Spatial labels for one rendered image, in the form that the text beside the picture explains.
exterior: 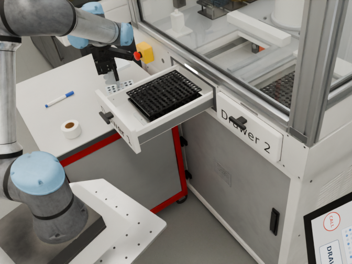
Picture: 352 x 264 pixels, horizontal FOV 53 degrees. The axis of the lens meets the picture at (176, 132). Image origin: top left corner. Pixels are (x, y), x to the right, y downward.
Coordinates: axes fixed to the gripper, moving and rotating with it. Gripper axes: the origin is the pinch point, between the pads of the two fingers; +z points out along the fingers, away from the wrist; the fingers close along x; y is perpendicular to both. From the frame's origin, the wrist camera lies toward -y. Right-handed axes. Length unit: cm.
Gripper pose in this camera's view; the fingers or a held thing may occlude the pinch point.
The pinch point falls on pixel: (118, 83)
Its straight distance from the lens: 155.5
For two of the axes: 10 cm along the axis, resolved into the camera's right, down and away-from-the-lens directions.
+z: 1.2, 7.3, 6.7
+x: 3.1, 6.2, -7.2
